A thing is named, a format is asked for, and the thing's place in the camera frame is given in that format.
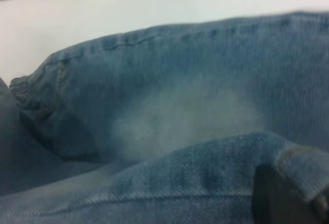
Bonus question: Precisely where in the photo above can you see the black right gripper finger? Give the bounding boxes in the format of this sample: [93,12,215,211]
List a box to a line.
[253,164,329,224]

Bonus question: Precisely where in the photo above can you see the blue denim shorts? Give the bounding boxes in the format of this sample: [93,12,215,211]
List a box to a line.
[0,10,329,224]

